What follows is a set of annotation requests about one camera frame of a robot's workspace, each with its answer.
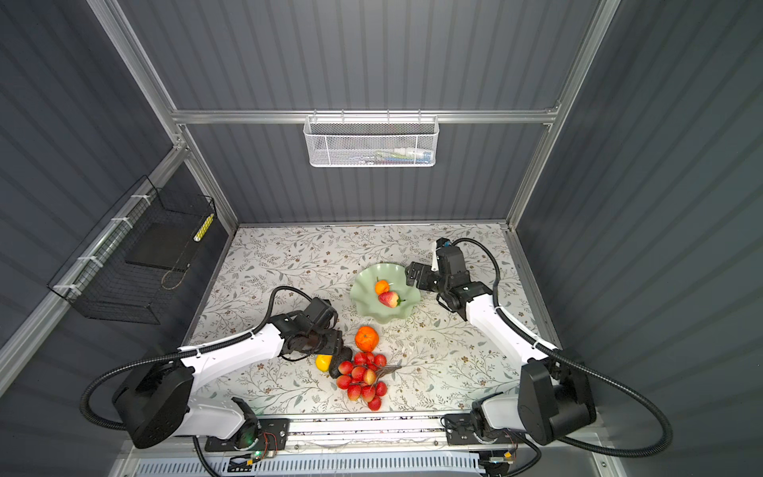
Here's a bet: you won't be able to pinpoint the yellow fake squash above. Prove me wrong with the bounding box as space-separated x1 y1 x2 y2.
315 355 333 373

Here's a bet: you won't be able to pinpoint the small fake tangerine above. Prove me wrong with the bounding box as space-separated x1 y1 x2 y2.
375 280 391 295

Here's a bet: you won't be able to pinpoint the red yellow fake peach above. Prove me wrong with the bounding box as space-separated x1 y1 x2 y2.
379 291 403 308

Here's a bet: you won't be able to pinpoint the large fake orange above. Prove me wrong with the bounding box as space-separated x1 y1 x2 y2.
355 326 380 353

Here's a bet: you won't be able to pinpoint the red lychee bunch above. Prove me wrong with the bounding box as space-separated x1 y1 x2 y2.
334 352 401 411

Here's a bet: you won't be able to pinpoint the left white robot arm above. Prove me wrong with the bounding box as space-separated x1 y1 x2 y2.
112 298 344 450

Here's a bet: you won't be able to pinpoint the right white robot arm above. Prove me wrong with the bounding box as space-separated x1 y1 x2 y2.
405 238 596 444

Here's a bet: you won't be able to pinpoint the dark fake avocado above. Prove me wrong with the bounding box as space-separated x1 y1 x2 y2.
328 347 354 379

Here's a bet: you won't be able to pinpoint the green scalloped fruit bowl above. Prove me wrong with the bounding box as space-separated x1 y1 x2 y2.
350 262 421 324

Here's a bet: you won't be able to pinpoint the floral table mat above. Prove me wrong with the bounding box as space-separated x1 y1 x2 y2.
188 224 536 413

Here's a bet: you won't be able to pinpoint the items in white basket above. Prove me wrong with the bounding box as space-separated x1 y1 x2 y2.
371 147 435 167

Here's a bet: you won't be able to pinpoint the yellow tube in basket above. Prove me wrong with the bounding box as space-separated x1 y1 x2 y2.
193 214 216 242

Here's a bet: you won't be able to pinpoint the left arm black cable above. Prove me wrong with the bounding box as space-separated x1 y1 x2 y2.
78 285 314 477

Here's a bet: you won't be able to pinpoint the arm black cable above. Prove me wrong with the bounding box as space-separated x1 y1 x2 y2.
451 237 674 459
78 285 314 477

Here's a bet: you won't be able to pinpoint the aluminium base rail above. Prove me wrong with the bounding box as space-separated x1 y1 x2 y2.
118 410 597 457

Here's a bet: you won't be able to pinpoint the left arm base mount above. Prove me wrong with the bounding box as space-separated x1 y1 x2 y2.
204 419 291 454

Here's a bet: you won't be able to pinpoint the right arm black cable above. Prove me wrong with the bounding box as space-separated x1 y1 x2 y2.
451 237 674 459

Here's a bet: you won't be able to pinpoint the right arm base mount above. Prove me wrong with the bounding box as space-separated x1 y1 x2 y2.
439 413 519 447

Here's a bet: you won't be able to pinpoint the white wire wall basket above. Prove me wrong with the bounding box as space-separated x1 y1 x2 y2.
303 117 440 168

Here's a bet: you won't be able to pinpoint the black wire side basket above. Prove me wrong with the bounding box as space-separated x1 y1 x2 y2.
48 179 217 325

